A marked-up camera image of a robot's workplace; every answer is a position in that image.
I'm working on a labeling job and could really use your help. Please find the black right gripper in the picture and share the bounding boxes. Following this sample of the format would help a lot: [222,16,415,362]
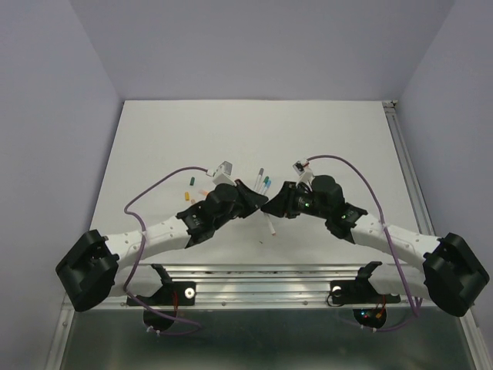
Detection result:
[260,180,330,220]

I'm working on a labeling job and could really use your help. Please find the grey cap marker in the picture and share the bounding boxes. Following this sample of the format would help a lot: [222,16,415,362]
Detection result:
[254,167,264,191]

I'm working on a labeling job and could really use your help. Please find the brown cap marker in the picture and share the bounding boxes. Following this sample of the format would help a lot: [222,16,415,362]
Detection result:
[263,213,277,236]

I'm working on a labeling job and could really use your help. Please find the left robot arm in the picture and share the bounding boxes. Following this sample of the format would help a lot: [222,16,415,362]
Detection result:
[55,180,268,312]

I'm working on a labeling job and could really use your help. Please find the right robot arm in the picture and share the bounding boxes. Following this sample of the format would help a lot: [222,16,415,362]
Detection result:
[261,175,490,317]

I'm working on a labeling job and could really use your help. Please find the light blue cap marker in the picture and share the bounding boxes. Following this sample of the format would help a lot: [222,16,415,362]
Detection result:
[262,180,271,195]

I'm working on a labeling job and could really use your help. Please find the green cap marker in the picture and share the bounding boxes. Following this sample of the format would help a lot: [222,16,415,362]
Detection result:
[260,176,270,193]

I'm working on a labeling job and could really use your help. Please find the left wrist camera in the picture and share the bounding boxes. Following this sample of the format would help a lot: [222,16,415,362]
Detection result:
[206,161,236,186]

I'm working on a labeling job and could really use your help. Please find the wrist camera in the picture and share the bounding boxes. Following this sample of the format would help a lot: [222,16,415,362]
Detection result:
[206,161,236,186]
[293,158,314,185]

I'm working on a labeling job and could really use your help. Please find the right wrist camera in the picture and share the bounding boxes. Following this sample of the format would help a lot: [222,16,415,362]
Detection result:
[293,158,314,185]

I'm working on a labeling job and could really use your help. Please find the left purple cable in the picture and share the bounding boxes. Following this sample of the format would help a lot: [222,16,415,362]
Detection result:
[123,166,203,335]

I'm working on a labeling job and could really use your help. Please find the purple cable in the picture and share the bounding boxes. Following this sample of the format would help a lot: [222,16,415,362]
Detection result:
[123,166,203,335]
[307,154,421,332]

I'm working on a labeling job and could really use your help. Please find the aluminium front rail frame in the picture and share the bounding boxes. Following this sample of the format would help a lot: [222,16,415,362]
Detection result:
[47,265,475,369]

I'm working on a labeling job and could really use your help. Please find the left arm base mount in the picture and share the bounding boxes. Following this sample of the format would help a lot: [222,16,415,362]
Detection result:
[126,264,203,336]

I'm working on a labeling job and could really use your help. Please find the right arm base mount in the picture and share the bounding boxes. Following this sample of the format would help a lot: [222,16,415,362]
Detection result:
[326,261,401,331]

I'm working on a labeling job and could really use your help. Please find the aluminium right side rail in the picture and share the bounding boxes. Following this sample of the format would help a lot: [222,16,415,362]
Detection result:
[381,99,444,267]

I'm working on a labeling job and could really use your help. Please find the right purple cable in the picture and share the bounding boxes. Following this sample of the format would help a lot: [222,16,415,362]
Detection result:
[307,154,421,332]

